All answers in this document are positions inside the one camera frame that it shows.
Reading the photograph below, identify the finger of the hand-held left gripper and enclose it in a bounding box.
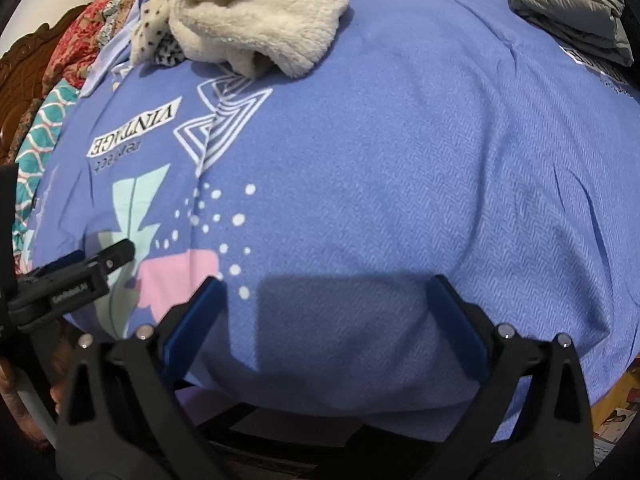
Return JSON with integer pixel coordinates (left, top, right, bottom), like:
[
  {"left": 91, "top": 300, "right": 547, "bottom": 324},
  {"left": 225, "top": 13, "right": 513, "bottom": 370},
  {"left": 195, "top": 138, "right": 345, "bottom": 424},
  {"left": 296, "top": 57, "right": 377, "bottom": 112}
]
[{"left": 82, "top": 239, "right": 136, "bottom": 276}]

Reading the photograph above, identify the carved wooden headboard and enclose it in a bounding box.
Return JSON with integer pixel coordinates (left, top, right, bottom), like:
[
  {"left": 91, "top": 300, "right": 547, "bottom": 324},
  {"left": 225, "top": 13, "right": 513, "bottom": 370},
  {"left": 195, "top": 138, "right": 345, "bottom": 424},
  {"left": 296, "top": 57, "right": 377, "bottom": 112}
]
[{"left": 0, "top": 4, "right": 88, "bottom": 166}]

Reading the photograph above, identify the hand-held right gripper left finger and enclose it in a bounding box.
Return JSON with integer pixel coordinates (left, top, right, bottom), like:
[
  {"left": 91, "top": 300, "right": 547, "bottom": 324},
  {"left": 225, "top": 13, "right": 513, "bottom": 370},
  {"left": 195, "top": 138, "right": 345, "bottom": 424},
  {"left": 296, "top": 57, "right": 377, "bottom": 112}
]
[{"left": 54, "top": 276, "right": 231, "bottom": 480}]

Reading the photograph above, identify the printed paper on floor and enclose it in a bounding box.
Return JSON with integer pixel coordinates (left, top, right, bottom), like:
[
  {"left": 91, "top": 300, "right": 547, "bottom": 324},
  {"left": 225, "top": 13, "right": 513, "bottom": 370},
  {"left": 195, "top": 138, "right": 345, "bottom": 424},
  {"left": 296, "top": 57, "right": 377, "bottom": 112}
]
[{"left": 595, "top": 407, "right": 638, "bottom": 461}]

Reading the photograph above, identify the white fleece spotted garment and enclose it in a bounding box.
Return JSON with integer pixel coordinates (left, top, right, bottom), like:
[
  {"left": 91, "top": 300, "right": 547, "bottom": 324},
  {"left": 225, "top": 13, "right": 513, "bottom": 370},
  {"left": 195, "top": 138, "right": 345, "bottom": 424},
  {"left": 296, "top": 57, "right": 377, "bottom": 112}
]
[{"left": 129, "top": 0, "right": 373, "bottom": 79}]

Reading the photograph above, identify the red floral quilt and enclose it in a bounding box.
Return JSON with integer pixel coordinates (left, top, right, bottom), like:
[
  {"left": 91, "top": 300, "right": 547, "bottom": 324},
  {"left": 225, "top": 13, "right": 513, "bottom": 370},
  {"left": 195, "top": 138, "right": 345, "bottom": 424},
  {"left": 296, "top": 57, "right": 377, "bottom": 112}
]
[{"left": 42, "top": 0, "right": 171, "bottom": 96}]

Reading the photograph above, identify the blue printed bed sheet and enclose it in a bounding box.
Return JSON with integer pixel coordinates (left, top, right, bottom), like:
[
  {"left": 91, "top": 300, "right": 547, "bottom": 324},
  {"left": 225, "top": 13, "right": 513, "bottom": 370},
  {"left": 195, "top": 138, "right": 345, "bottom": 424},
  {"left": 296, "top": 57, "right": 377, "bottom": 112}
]
[{"left": 27, "top": 0, "right": 640, "bottom": 443}]

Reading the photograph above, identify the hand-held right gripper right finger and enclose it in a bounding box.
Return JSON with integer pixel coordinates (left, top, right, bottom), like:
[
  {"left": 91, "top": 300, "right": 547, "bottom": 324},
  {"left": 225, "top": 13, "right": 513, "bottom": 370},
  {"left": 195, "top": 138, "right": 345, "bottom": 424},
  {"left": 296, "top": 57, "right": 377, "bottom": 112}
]
[{"left": 432, "top": 274, "right": 598, "bottom": 480}]

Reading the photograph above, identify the grey padded jacket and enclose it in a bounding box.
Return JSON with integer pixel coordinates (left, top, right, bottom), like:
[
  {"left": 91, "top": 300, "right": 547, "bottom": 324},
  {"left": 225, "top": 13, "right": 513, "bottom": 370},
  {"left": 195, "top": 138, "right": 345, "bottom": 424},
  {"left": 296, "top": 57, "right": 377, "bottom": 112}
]
[{"left": 485, "top": 0, "right": 636, "bottom": 67}]

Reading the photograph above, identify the teal patterned blanket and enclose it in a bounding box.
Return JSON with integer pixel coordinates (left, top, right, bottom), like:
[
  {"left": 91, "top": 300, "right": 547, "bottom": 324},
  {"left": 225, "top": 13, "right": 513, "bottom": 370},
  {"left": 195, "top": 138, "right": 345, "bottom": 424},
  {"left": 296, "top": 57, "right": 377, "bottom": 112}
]
[{"left": 12, "top": 77, "right": 81, "bottom": 256}]

